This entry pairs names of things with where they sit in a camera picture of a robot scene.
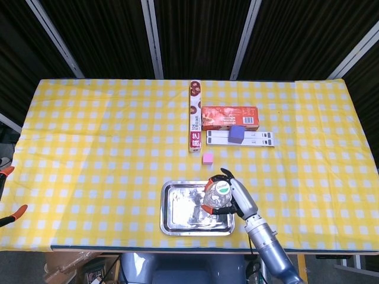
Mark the orange cardboard box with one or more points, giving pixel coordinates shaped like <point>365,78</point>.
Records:
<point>228,116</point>

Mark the purple cube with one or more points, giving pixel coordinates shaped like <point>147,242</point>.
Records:
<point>236,135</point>

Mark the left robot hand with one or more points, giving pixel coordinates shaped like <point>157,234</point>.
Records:
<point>17,212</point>

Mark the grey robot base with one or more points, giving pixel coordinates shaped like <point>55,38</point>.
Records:
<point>183,269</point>

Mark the white frame post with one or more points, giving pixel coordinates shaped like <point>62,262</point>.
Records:
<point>245,38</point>
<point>53,35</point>
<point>153,38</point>
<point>355,53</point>

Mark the transparent plastic bottle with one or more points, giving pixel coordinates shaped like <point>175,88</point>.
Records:
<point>217,196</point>

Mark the metal tray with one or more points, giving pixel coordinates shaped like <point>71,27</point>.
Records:
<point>180,210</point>

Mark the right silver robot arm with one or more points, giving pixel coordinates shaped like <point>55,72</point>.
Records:
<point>269,245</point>

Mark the pink cube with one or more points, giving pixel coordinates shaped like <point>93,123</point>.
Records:
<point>207,159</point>

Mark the flat white strip box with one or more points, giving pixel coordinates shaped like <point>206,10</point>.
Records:
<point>217,134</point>
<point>217,142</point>

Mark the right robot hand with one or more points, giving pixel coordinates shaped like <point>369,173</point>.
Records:
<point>242,198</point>

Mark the long white foil box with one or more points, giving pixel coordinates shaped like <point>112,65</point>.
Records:
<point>195,118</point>

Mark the yellow checked tablecloth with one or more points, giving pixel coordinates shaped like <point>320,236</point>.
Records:
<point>103,148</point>

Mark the brown cardboard box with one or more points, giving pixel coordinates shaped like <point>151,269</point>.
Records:
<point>65,266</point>

